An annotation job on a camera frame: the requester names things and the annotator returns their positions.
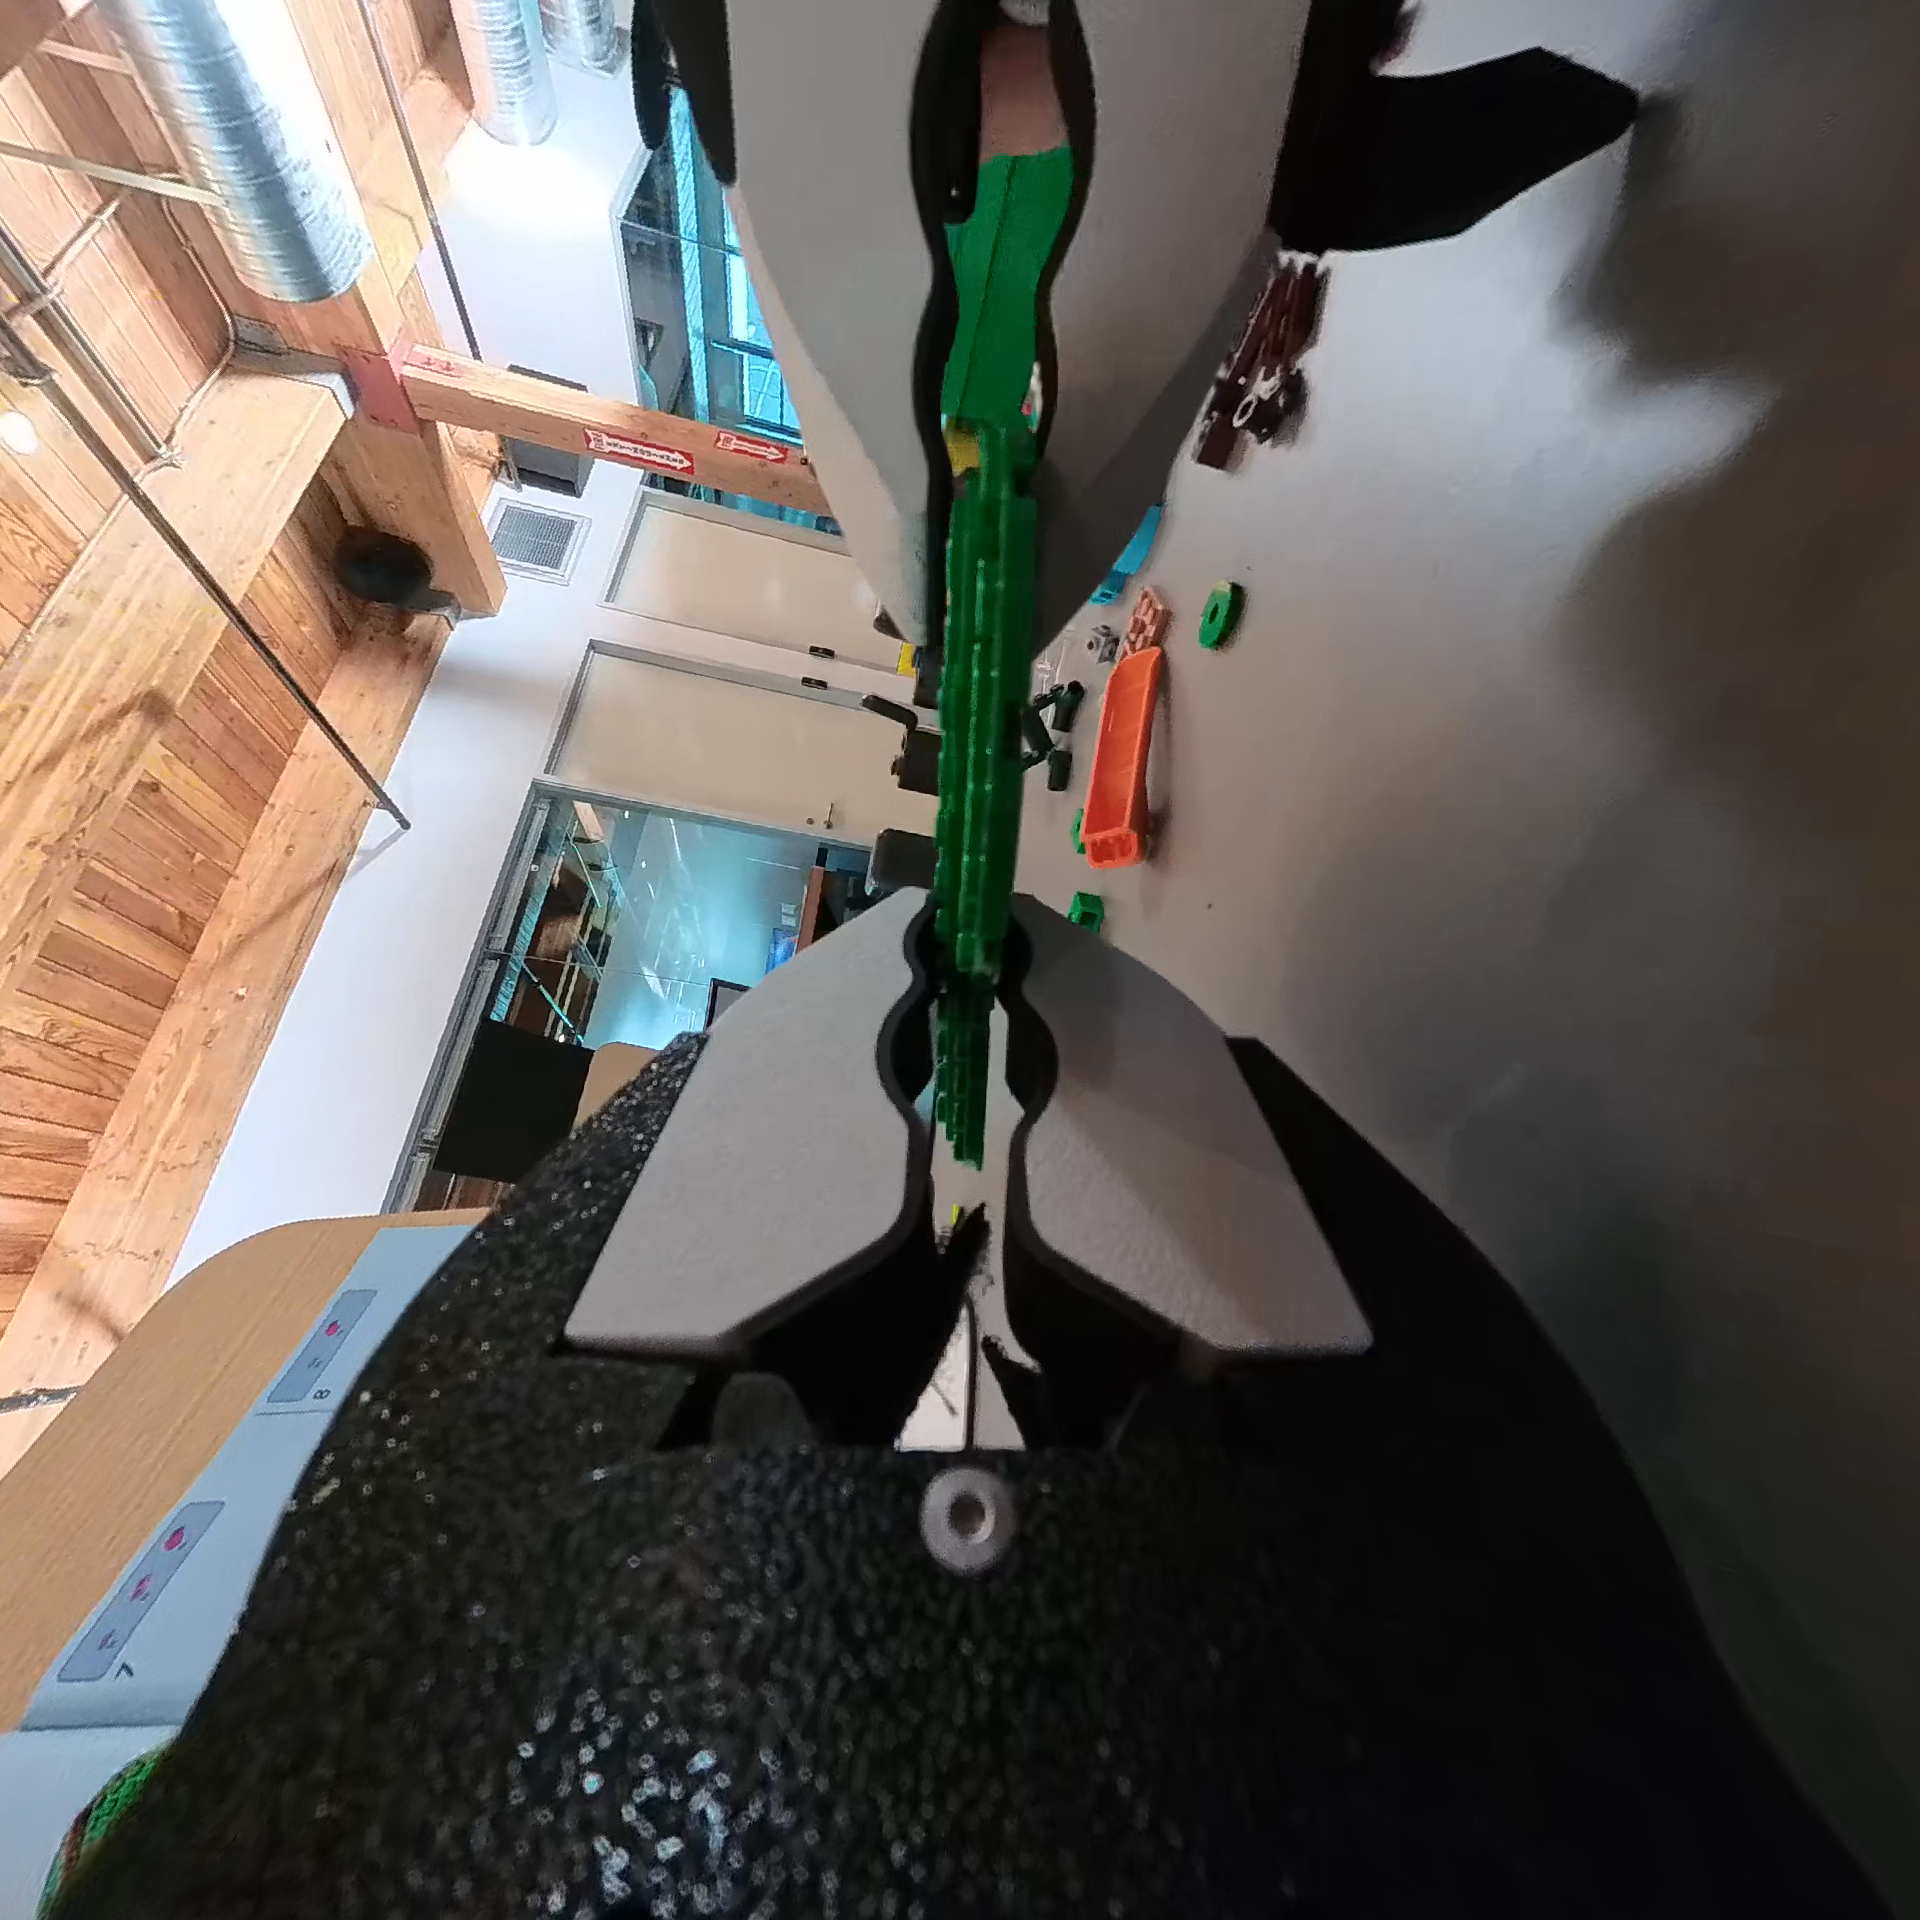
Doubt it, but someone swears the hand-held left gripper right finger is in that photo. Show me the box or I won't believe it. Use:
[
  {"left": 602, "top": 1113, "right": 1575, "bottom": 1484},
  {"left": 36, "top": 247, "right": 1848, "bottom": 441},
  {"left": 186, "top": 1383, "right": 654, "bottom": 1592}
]
[{"left": 1001, "top": 891, "right": 1376, "bottom": 1374}]

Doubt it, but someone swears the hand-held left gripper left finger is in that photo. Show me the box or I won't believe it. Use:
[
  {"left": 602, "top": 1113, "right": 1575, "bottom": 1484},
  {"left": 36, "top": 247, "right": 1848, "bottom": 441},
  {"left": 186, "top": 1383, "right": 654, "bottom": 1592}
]
[{"left": 562, "top": 887, "right": 943, "bottom": 1360}]

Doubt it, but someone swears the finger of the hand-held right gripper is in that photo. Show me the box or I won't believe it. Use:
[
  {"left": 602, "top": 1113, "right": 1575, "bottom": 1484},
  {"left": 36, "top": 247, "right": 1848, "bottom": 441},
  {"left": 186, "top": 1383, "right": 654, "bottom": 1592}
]
[
  {"left": 718, "top": 0, "right": 962, "bottom": 645},
  {"left": 1030, "top": 0, "right": 1310, "bottom": 663}
]

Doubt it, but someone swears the bright green lego plate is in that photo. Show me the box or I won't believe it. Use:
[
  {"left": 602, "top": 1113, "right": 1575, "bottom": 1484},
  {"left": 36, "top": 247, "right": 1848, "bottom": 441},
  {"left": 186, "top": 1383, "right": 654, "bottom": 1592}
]
[{"left": 941, "top": 145, "right": 1076, "bottom": 436}]

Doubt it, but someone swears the dark green lego plate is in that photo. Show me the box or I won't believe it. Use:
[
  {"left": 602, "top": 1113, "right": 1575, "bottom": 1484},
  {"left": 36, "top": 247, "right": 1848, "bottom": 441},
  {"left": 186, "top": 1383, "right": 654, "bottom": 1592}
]
[{"left": 927, "top": 423, "right": 1039, "bottom": 1173}]

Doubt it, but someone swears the pile of brown lego pieces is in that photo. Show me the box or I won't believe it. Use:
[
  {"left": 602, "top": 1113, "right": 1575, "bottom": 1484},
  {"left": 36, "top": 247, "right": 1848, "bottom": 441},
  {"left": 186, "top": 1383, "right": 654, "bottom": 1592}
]
[{"left": 1198, "top": 251, "right": 1333, "bottom": 473}]

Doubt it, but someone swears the orange lego brick separator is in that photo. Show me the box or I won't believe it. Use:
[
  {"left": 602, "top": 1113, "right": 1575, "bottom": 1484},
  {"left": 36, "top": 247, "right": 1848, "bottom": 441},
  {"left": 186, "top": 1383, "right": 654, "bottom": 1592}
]
[{"left": 1078, "top": 645, "right": 1167, "bottom": 873}]

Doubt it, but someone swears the lego instruction booklet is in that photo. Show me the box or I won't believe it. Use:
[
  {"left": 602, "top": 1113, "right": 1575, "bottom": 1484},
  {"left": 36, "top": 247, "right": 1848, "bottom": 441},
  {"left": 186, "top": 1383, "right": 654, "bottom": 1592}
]
[{"left": 0, "top": 1222, "right": 488, "bottom": 1920}]

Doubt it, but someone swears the person's right hand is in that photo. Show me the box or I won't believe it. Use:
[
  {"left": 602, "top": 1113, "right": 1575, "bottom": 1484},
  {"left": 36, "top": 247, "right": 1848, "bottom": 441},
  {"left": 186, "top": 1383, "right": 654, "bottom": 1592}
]
[{"left": 976, "top": 0, "right": 1078, "bottom": 165}]

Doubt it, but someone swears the black monitor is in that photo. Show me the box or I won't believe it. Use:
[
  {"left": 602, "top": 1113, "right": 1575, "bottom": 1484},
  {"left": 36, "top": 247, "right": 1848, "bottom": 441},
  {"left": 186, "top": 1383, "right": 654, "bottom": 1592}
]
[{"left": 431, "top": 1022, "right": 605, "bottom": 1181}]

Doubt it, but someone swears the wooden ceiling beam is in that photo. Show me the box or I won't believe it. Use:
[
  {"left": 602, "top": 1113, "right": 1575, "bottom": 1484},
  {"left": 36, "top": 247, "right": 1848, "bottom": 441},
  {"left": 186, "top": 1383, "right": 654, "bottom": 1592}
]
[{"left": 338, "top": 339, "right": 836, "bottom": 515}]

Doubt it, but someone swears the black office chair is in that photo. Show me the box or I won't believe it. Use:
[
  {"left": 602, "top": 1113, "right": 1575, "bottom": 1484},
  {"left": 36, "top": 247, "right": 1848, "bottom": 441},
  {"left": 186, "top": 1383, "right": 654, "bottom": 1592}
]
[{"left": 858, "top": 688, "right": 946, "bottom": 905}]

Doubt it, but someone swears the black dome fixture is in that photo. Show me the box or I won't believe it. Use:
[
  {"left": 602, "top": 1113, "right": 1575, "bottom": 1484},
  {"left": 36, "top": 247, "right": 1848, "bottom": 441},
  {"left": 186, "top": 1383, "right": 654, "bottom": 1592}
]
[{"left": 328, "top": 521, "right": 462, "bottom": 623}]

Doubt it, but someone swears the wooden booklet stand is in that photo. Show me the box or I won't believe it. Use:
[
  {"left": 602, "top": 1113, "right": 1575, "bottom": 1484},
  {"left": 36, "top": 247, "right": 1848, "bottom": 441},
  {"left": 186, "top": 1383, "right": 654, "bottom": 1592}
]
[{"left": 0, "top": 1205, "right": 501, "bottom": 1737}]

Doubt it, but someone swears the black ceiling pipe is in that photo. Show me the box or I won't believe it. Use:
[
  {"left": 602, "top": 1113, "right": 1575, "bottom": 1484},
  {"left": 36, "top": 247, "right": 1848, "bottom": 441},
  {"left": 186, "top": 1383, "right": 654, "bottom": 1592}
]
[{"left": 0, "top": 228, "right": 413, "bottom": 831}]

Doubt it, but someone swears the silver ventilation duct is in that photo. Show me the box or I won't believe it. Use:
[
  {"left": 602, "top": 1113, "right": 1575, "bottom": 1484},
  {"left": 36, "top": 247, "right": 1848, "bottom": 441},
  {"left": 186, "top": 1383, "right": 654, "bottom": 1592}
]
[
  {"left": 87, "top": 0, "right": 376, "bottom": 303},
  {"left": 468, "top": 0, "right": 562, "bottom": 150}
]

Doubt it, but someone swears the wall vent grille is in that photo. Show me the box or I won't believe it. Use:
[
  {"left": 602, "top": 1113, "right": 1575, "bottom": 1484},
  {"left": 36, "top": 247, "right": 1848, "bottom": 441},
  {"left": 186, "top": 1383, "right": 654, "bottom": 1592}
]
[{"left": 479, "top": 495, "right": 591, "bottom": 582}]

